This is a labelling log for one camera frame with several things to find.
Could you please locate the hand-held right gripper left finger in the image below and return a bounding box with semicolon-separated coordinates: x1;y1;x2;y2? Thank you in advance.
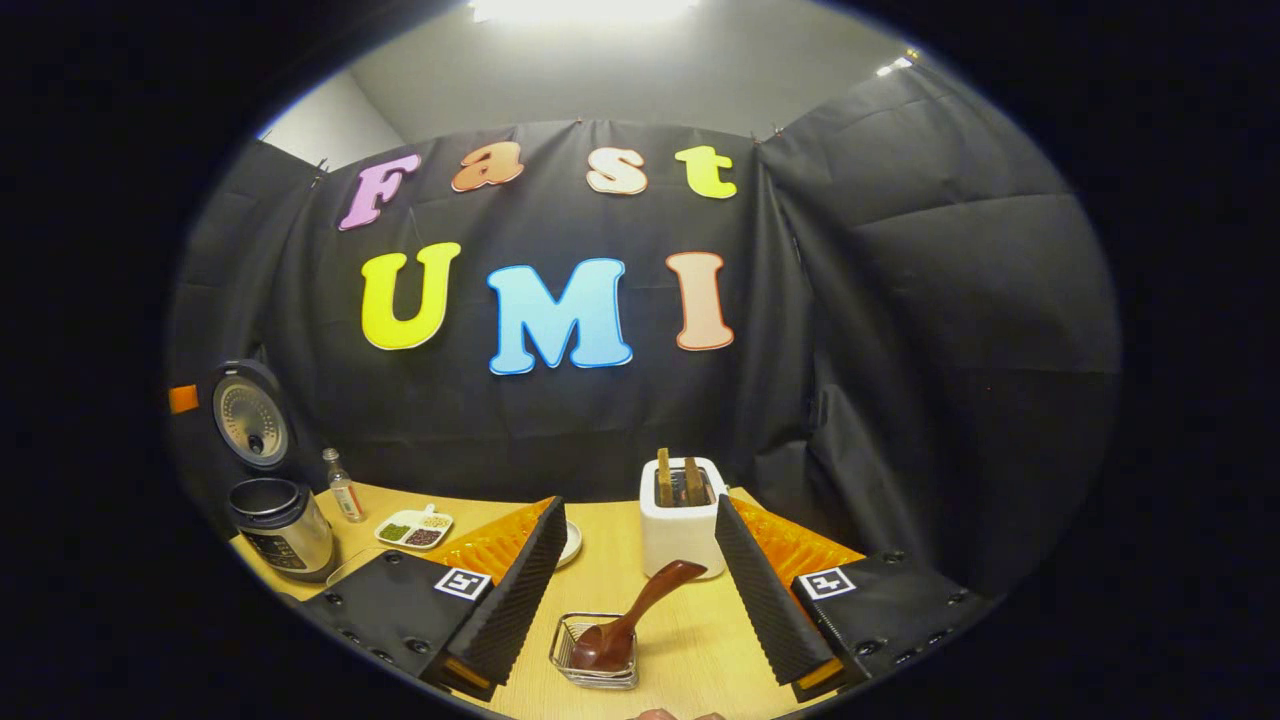
296;495;569;701

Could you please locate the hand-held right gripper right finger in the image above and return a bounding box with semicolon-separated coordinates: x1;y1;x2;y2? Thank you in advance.
714;490;1004;704

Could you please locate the dark wooden spoon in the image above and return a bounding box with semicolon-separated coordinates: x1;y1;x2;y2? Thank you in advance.
570;559;708;673

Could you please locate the clear square chopstick holder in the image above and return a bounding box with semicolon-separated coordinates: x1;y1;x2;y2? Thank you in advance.
548;612;641;691

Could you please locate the black and silver rice cooker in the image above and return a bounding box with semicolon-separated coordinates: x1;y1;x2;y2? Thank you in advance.
210;358;341;584

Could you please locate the white ceramic utensil holder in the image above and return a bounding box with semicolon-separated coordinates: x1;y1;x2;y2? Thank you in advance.
639;456;730;581

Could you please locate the white divided dish with beans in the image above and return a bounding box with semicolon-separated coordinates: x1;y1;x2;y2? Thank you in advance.
374;505;455;552

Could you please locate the small clear bottle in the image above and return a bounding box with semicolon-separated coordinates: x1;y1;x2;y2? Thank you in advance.
322;447;366;523

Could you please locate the black backdrop cloth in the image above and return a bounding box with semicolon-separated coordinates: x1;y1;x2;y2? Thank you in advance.
165;60;1121;601

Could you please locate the large ceiling light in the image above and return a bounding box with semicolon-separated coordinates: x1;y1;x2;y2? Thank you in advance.
468;0;701;26

